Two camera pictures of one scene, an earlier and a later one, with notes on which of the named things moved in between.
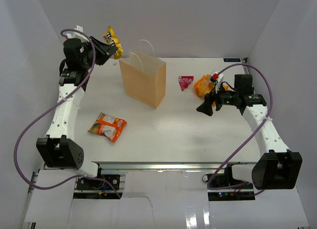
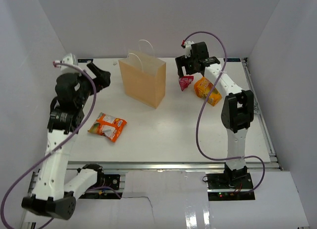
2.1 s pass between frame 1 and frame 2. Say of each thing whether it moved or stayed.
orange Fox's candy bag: stayed
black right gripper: moved
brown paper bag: stayed
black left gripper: moved
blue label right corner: stayed
